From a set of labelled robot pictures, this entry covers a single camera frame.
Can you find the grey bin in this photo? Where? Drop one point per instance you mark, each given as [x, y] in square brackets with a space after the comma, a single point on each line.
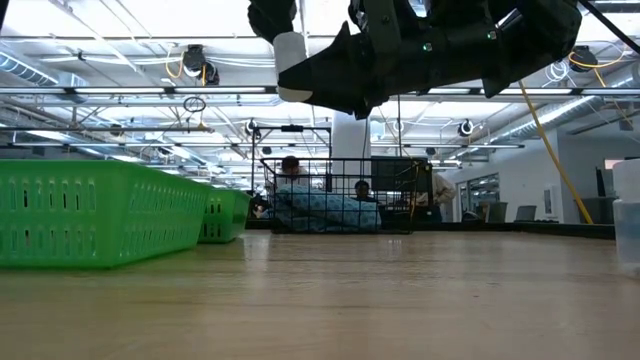
[597, 210]

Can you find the person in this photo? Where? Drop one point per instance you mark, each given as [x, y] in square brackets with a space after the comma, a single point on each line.
[362, 189]
[442, 192]
[290, 165]

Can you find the green plastic basket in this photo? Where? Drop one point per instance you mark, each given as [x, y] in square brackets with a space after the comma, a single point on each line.
[100, 215]
[227, 215]

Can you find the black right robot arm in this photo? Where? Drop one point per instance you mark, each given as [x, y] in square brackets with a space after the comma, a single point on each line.
[545, 25]

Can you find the black background rig frame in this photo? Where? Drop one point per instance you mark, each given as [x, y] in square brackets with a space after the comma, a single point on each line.
[291, 128]

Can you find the grey laptop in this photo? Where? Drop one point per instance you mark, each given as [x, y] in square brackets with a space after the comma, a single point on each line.
[526, 213]

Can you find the silver ceiling duct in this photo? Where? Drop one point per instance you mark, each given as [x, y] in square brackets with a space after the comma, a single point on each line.
[550, 117]

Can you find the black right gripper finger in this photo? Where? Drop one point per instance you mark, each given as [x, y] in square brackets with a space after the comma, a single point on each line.
[270, 17]
[345, 75]

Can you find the dark waste bin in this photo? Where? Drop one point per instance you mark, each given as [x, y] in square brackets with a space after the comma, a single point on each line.
[497, 212]

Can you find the blue patterned soft pack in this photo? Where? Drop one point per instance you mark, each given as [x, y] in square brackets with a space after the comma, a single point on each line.
[325, 210]

